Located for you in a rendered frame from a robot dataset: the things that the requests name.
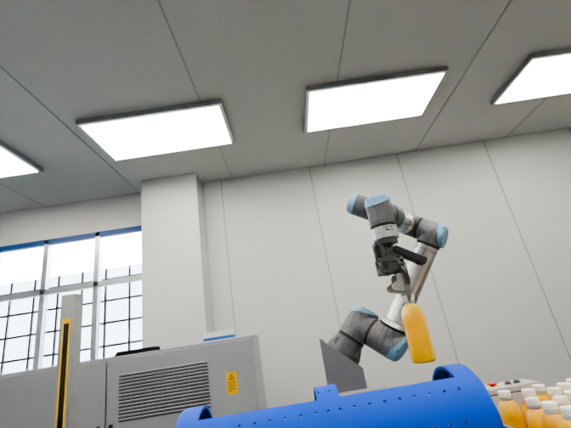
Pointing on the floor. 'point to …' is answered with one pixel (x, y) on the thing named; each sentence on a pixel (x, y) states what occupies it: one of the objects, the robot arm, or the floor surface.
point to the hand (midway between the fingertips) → (408, 297)
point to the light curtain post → (68, 362)
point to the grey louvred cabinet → (144, 387)
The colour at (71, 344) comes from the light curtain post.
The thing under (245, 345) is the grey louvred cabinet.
